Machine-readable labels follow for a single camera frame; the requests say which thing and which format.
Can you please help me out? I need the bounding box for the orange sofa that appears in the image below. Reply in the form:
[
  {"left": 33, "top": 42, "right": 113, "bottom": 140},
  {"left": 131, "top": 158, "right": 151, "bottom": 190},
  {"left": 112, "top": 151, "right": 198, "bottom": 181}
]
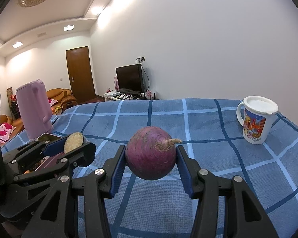
[{"left": 0, "top": 82, "right": 78, "bottom": 146}]

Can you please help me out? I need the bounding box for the cut eggplant piece back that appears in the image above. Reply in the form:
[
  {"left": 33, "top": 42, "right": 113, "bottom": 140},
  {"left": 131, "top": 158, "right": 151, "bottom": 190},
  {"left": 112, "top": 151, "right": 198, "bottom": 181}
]
[{"left": 63, "top": 132, "right": 84, "bottom": 154}]

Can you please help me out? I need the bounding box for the blue checked tablecloth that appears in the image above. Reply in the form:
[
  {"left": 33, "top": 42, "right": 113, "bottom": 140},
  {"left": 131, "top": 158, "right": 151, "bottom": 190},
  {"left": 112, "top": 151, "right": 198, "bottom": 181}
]
[{"left": 0, "top": 98, "right": 298, "bottom": 237}]

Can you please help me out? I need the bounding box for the brown wooden door far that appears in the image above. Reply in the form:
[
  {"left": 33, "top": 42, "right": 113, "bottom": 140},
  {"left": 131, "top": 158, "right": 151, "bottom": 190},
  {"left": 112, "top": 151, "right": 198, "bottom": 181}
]
[{"left": 66, "top": 46, "right": 96, "bottom": 104}]

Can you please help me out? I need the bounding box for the black television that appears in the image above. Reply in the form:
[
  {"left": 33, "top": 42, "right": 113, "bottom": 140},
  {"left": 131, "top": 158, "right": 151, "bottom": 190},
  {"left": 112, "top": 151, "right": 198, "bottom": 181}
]
[{"left": 116, "top": 64, "right": 145, "bottom": 92}]

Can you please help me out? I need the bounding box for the wall socket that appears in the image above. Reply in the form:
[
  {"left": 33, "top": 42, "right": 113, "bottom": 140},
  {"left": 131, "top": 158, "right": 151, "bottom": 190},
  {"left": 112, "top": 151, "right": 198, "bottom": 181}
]
[{"left": 135, "top": 57, "right": 145, "bottom": 64}]

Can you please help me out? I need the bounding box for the white printed mug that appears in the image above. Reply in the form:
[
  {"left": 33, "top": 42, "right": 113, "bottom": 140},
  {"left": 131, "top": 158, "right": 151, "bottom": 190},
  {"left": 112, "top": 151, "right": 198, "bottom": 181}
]
[{"left": 236, "top": 96, "right": 279, "bottom": 145}]

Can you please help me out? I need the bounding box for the pink kettle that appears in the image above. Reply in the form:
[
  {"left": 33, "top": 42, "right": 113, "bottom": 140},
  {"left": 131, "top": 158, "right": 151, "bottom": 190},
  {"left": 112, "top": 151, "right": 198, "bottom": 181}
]
[{"left": 16, "top": 79, "right": 53, "bottom": 140}]

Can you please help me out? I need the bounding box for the white TV stand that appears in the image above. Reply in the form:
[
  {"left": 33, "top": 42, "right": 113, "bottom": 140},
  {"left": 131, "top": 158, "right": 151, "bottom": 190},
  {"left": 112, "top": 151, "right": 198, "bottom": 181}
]
[{"left": 103, "top": 91, "right": 141, "bottom": 101}]

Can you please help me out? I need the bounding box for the pink tin box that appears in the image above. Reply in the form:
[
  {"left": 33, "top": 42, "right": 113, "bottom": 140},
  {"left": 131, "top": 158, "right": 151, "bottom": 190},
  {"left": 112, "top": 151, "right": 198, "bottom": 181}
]
[{"left": 17, "top": 133, "right": 66, "bottom": 173}]

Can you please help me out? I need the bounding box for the purple round radish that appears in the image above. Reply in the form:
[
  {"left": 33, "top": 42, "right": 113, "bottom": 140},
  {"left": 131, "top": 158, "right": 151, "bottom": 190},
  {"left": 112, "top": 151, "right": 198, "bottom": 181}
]
[{"left": 125, "top": 126, "right": 182, "bottom": 180}]

